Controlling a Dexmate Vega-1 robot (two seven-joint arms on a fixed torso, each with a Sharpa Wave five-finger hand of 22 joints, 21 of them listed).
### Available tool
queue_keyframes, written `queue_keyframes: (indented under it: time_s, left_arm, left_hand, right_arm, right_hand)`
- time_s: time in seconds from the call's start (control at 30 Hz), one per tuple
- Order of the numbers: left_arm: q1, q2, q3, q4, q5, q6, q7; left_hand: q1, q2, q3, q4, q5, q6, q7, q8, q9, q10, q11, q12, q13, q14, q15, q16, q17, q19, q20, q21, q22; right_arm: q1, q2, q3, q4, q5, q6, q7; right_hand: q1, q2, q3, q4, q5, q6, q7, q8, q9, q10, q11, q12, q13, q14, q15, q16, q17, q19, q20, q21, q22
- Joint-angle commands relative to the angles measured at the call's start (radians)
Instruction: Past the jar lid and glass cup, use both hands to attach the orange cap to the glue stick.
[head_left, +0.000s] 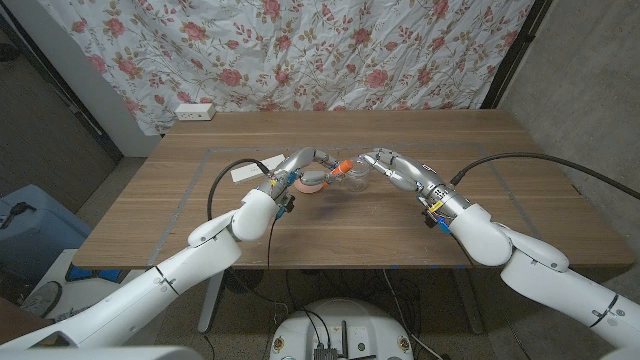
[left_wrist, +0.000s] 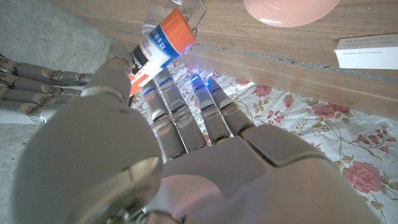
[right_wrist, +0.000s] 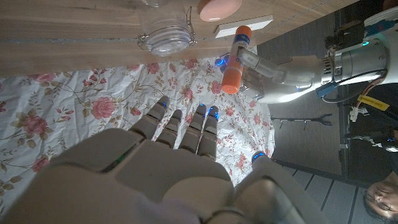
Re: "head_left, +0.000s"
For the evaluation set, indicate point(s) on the white power strip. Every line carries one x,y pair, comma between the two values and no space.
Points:
195,112

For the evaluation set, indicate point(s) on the clear glass jar cup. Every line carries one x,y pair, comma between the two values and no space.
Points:
357,177

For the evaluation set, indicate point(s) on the white robot torso base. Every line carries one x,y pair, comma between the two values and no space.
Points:
345,325

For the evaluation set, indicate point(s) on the flat white rectangular box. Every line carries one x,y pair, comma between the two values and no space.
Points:
250,171

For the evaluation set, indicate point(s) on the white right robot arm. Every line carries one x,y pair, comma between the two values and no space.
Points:
550,280

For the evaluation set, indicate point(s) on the metal table leg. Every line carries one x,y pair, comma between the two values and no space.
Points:
467,300
210,300

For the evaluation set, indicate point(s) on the small orange cap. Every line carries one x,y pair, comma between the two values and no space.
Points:
345,166

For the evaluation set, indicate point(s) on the round pink jar lid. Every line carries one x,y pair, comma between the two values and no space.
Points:
306,187

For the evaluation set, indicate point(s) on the floral backdrop cloth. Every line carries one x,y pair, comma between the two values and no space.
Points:
300,50

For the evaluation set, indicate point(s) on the blue floor block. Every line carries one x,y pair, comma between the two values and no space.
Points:
95,274

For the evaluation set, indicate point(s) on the blue plastic bin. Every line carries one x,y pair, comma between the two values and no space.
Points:
40,235

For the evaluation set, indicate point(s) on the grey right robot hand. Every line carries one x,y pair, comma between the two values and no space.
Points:
410,172

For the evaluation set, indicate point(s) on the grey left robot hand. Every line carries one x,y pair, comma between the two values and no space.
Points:
300,162

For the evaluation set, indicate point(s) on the black round floor fan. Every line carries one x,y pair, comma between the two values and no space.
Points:
242,281

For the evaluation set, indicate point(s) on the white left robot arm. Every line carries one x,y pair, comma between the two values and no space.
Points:
150,295

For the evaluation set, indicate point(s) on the person's bare leg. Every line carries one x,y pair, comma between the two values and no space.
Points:
20,325

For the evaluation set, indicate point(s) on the white robot head rim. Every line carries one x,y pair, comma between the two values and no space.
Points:
100,353

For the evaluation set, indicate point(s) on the black backdrop post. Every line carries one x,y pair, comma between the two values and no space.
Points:
515,55

